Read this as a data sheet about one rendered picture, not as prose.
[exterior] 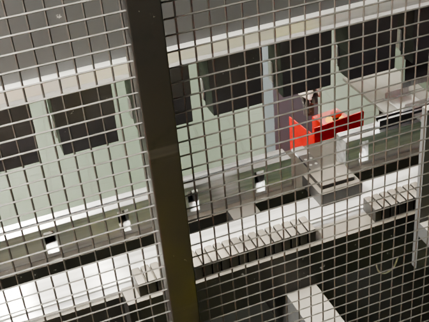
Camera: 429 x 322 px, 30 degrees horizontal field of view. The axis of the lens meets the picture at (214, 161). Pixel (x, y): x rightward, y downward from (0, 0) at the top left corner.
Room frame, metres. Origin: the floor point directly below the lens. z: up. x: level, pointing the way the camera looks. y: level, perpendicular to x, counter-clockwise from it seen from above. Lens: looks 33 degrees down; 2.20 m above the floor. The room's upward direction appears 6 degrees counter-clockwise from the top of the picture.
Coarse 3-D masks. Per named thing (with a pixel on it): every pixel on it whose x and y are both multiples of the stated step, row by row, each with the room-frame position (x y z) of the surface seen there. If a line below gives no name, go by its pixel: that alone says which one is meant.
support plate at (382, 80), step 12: (384, 72) 2.31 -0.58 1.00; (396, 72) 2.30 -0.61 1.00; (360, 84) 2.24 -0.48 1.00; (372, 84) 2.23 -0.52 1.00; (384, 84) 2.22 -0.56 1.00; (372, 96) 2.15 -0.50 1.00; (384, 96) 2.15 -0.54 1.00; (420, 96) 2.13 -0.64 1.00; (384, 108) 2.08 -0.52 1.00; (396, 108) 2.07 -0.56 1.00
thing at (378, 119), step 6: (420, 108) 2.06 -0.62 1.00; (384, 114) 2.04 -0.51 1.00; (390, 114) 2.04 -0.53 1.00; (396, 114) 2.03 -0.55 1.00; (402, 114) 2.03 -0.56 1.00; (408, 114) 2.04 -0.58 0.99; (378, 120) 2.01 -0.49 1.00; (384, 120) 2.01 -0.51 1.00; (390, 120) 2.02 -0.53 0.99; (396, 120) 2.02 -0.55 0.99; (402, 120) 2.03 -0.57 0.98; (378, 126) 2.01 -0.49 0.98
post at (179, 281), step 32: (128, 0) 1.02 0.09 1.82; (160, 0) 1.03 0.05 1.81; (128, 32) 1.02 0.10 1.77; (160, 32) 1.03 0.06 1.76; (160, 64) 1.03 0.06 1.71; (160, 96) 1.03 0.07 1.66; (160, 128) 1.03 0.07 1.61; (160, 160) 1.02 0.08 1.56; (160, 192) 1.02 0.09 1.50; (160, 224) 1.02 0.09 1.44; (160, 256) 1.04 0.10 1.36; (192, 256) 1.03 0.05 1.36; (192, 288) 1.03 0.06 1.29; (192, 320) 1.03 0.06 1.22
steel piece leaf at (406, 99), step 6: (396, 90) 2.15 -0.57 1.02; (402, 90) 2.15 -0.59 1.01; (408, 90) 2.16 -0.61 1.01; (390, 96) 2.14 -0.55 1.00; (402, 96) 2.13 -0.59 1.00; (408, 96) 2.13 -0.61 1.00; (390, 102) 2.11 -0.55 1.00; (396, 102) 2.10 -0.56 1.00; (402, 102) 2.10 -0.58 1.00; (408, 102) 2.09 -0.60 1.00
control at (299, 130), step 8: (328, 112) 2.46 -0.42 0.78; (360, 112) 2.34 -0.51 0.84; (336, 120) 2.30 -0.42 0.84; (344, 120) 2.32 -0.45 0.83; (352, 120) 2.33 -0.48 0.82; (296, 128) 2.37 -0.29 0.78; (304, 128) 2.32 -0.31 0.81; (312, 128) 2.45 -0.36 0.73; (336, 128) 2.30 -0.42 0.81; (344, 128) 2.32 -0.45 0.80; (296, 136) 2.37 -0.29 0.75; (312, 136) 2.28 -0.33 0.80; (328, 136) 2.29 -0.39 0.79; (296, 144) 2.37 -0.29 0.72; (304, 144) 2.33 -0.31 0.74
